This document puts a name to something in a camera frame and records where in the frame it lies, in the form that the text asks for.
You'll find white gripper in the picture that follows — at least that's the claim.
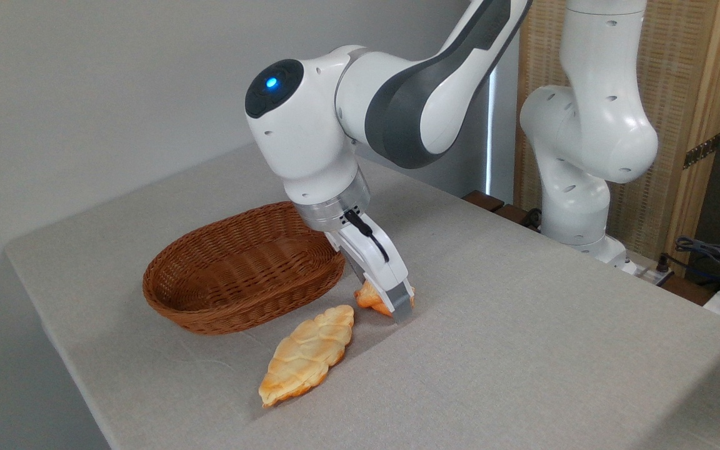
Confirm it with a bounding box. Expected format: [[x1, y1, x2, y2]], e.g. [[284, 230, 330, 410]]
[[326, 212, 416, 323]]

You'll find round bread bun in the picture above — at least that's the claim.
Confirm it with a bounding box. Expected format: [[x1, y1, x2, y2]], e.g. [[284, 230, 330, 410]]
[[354, 280, 416, 318]]

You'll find long braided bread loaf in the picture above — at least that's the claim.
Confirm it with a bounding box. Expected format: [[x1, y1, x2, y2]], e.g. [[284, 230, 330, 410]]
[[258, 305, 355, 408]]

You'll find brown wicker oval basket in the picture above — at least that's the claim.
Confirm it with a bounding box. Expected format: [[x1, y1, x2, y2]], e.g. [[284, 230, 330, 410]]
[[142, 201, 347, 336]]

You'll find grey tablecloth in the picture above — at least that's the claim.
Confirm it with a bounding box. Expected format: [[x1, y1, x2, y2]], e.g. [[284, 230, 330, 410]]
[[4, 142, 720, 450]]

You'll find brown wooden bench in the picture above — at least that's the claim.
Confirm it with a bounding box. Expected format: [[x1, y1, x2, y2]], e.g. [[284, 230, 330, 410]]
[[463, 191, 543, 233]]

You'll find black metal screen hinge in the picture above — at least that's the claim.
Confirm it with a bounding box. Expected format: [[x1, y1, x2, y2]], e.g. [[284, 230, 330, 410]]
[[683, 133, 720, 170]]

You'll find wooden woven screen partition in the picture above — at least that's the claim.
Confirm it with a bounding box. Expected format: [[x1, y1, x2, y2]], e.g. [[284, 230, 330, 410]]
[[513, 0, 720, 277]]

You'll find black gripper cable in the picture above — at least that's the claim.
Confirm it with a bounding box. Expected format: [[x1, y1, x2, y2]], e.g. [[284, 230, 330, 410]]
[[343, 209, 391, 264]]

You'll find black cable bundle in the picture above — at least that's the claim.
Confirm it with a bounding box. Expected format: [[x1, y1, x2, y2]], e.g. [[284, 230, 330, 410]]
[[674, 236, 720, 296]]

